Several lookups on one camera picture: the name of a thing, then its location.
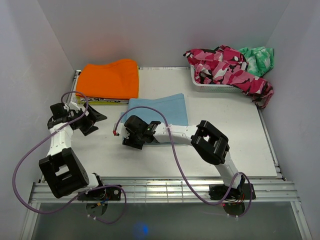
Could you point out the white plastic basket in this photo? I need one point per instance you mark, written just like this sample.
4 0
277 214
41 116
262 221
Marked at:
212 88

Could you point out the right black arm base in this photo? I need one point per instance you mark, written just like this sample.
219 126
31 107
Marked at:
245 192

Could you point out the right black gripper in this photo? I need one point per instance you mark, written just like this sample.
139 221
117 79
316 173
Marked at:
130 142

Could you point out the folded orange trousers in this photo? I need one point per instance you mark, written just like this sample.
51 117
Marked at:
123 66

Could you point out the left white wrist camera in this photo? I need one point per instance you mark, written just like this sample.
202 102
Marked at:
71 105

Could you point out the light blue trousers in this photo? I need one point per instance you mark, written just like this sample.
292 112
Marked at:
172 107

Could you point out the green tie-dye trousers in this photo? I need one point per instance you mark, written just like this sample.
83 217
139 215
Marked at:
260 60

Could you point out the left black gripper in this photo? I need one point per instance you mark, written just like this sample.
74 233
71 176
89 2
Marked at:
93 117

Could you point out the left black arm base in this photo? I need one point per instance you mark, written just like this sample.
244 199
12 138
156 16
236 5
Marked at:
110 193

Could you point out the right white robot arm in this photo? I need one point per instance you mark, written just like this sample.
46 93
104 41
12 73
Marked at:
210 143

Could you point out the pink camouflage trousers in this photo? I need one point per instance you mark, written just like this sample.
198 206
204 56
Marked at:
226 66

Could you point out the aluminium mounting rail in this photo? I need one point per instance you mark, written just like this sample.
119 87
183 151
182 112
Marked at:
175 190

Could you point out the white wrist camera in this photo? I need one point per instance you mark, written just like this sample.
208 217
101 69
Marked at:
71 105
121 131

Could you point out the folded yellow patterned trousers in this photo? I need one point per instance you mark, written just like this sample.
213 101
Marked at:
110 100

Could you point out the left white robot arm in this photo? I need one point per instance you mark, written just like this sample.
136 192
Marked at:
61 168

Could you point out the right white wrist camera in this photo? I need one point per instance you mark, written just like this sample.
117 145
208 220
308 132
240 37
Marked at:
121 131

